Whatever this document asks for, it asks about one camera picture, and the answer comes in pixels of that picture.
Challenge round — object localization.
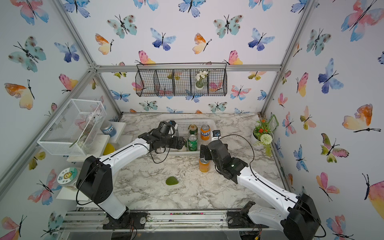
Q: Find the orange juice can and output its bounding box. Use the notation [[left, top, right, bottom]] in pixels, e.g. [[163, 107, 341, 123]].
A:
[[199, 158, 210, 173]]

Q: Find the orange Fanta can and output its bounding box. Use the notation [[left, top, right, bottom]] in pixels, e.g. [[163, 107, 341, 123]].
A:
[[201, 125, 211, 141]]

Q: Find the green drink can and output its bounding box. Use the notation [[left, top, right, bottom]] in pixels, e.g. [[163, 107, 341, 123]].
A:
[[188, 134, 198, 152]]

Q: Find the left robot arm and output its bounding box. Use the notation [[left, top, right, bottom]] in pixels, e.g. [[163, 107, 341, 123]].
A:
[[76, 121, 186, 220]]

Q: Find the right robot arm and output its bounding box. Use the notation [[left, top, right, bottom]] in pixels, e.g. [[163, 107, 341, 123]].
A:
[[200, 140, 322, 240]]

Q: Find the white plastic perforated basket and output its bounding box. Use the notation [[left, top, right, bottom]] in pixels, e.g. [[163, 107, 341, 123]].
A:
[[156, 119, 216, 156]]

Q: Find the green leaf piece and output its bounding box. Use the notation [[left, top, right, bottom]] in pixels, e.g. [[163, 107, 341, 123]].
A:
[[166, 176, 179, 186]]

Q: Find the potted artificial plant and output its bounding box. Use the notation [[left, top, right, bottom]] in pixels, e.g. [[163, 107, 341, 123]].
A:
[[251, 115, 279, 157]]

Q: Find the white stepped shelf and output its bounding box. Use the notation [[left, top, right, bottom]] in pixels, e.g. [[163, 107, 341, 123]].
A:
[[56, 122, 133, 203]]

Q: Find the yellow canister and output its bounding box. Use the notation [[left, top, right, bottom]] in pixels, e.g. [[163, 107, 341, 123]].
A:
[[103, 143, 116, 156]]

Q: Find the blue cup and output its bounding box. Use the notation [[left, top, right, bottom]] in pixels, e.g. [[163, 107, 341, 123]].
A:
[[100, 121, 117, 138]]

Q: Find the white flower vase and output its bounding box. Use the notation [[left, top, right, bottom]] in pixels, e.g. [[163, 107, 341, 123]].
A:
[[195, 71, 209, 90]]

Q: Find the white mesh box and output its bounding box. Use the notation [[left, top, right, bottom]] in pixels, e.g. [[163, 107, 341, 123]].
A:
[[37, 99, 107, 156]]

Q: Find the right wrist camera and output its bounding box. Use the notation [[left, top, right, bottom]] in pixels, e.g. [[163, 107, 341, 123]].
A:
[[212, 130, 221, 141]]

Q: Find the black wire wall basket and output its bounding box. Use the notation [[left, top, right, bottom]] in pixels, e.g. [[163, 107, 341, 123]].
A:
[[135, 62, 228, 97]]

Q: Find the metal base rail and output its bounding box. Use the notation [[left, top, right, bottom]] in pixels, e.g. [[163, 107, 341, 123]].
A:
[[60, 207, 282, 233]]

